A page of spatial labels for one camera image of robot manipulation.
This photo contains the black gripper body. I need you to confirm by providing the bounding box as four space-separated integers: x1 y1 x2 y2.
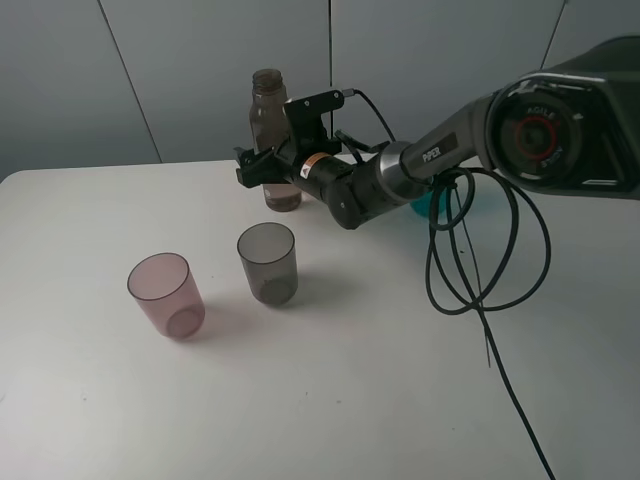
274 127 354 202

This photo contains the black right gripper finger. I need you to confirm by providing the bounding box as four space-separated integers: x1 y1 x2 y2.
234 147 274 165

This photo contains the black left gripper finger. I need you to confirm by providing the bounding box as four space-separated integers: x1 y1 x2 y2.
236 161 280 188

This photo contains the brown translucent water bottle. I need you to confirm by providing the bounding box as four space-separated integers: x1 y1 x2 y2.
249 68 302 212

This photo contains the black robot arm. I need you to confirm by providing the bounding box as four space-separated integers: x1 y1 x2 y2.
236 36 639 230

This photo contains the grey translucent plastic cup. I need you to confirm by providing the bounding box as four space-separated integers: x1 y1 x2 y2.
237 222 298 307

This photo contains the teal translucent plastic cup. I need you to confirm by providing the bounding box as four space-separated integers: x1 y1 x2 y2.
410 192 432 219

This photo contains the pink translucent plastic cup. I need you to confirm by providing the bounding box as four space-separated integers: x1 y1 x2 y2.
127 252 205 340

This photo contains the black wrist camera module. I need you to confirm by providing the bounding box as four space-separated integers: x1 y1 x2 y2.
283 90 345 152

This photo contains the black looped cable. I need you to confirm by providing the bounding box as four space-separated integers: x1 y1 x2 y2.
335 88 556 480

